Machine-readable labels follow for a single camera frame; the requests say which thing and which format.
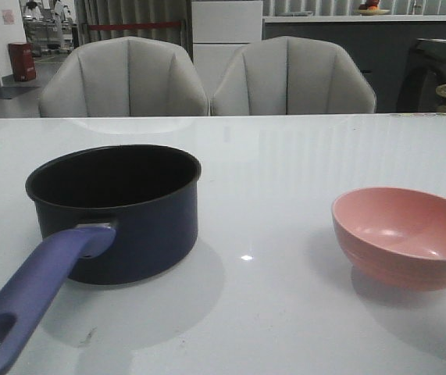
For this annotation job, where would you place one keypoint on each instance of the right beige chair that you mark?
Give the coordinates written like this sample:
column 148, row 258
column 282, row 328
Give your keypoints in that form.
column 292, row 76

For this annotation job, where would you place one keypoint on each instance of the beige chair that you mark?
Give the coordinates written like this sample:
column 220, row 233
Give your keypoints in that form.
column 128, row 76
column 292, row 76

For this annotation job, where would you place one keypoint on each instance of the pink bowl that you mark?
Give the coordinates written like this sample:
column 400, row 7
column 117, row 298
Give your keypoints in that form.
column 394, row 235

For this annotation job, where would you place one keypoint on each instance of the left beige chair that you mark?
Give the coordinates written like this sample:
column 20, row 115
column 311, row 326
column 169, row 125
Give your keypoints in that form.
column 128, row 76

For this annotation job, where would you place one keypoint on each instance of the fruit plate on counter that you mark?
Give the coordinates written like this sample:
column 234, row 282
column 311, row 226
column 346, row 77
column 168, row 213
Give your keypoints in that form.
column 371, row 8

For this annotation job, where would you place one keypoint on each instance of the dark blue saucepan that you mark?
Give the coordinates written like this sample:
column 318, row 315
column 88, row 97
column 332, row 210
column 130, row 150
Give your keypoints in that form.
column 108, row 215

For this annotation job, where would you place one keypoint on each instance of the grey counter with white top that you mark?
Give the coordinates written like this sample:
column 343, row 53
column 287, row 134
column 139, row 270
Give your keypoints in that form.
column 379, row 45

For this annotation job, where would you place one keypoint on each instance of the dark appliance at right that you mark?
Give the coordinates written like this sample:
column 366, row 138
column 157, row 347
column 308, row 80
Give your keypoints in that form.
column 425, row 70

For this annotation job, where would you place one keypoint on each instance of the white cabinet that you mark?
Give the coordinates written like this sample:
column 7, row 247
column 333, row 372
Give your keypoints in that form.
column 219, row 28

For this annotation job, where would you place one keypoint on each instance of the red barrier belt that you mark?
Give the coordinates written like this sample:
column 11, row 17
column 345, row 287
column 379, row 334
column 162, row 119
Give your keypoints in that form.
column 135, row 26

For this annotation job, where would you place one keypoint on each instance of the red bin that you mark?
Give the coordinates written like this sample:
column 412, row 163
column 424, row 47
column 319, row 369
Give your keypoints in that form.
column 22, row 62

